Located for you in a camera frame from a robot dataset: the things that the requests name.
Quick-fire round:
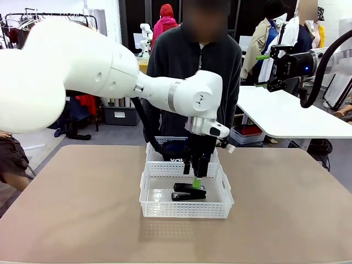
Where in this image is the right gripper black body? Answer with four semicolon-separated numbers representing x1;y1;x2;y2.
274;51;315;83

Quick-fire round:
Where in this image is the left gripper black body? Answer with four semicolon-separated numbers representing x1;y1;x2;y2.
185;134;218;163

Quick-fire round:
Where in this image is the navy Campus pencil case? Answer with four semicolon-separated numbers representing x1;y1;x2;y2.
163;153;188;163

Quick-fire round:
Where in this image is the black stapler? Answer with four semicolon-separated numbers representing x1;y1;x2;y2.
170;182;207;202

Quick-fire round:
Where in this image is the person's left forearm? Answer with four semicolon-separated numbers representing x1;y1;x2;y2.
217;90;240;145

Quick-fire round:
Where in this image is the person's right forearm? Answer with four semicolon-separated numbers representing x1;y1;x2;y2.
142;100;163;144

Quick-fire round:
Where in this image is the mannequin with beige coat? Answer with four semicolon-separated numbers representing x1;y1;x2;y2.
239;0;288;83

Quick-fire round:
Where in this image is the mannequin with white navy clothes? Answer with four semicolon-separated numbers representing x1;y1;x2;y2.
260;0;327;83

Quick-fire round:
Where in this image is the white side table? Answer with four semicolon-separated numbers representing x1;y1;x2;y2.
235;85;352;140

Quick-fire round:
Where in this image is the white perforated plastic basket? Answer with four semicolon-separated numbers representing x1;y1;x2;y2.
145;136;221;165

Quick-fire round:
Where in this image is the white crate with red item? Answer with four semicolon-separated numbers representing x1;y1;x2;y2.
229;125;266;145

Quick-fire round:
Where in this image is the white basket with label sticker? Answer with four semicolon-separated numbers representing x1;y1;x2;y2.
139;161;235;219

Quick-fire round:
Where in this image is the white leaning board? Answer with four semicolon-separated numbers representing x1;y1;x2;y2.
323;74;352;111

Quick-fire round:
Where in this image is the black bag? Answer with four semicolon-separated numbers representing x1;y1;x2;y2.
307;138;333;158

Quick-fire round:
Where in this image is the grey storage bin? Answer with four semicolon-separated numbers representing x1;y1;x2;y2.
103;105;141;127

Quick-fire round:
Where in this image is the person in dark fleece jacket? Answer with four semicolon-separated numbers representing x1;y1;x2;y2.
142;0;243;146

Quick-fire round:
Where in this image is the person in red hood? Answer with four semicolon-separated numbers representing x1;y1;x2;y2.
152;3;180;53

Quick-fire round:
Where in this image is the long red dress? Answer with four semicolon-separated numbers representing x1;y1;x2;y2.
74;94;99;117

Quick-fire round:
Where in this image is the small white background robot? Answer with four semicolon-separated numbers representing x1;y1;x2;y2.
139;23;153;58

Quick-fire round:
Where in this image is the seated person in dark skirt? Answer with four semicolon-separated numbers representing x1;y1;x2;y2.
0;131;31;191

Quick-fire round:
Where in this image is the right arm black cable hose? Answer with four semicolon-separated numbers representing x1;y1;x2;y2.
299;29;352;109

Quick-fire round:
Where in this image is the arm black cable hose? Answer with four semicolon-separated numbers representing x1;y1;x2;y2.
131;96;193;163
299;29;352;109

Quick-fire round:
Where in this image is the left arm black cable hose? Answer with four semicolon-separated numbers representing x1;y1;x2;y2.
131;96;193;163

